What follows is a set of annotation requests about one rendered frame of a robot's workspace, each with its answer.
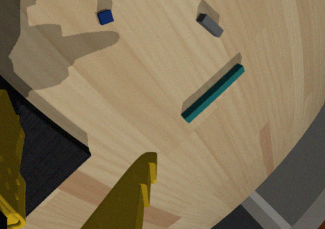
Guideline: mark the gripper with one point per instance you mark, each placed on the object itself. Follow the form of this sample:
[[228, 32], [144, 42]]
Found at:
[[123, 207]]

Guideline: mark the turquoise rod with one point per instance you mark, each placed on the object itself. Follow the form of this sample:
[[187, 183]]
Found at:
[[205, 100]]

